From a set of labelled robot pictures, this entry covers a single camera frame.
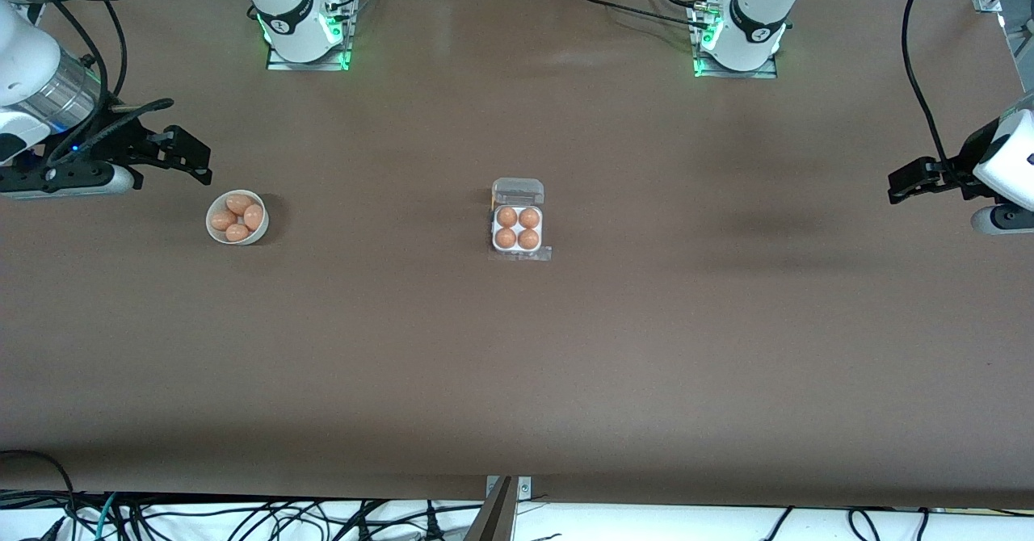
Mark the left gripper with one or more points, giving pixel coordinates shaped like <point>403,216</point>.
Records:
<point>958,172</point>

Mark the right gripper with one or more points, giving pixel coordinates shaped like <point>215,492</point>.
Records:
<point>121,144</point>

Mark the brown egg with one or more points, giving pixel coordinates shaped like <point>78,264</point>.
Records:
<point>529,218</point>
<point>223,220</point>
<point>237,232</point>
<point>240,203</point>
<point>254,216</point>
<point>506,217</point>
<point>506,238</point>
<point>528,239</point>

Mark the clear plastic egg box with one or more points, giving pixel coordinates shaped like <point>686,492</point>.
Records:
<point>517,190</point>

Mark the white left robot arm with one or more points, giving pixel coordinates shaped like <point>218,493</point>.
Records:
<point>751,16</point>

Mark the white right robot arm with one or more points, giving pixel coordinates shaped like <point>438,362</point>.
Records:
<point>287,8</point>

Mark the white round bowl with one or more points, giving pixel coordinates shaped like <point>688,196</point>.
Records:
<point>260,236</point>

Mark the dark grey beam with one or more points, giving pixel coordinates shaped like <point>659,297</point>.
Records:
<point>494,521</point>

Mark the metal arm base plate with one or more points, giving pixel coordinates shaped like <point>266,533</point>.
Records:
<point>323,65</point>
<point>751,74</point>

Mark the small metal bracket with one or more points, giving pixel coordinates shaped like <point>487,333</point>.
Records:
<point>525,488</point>

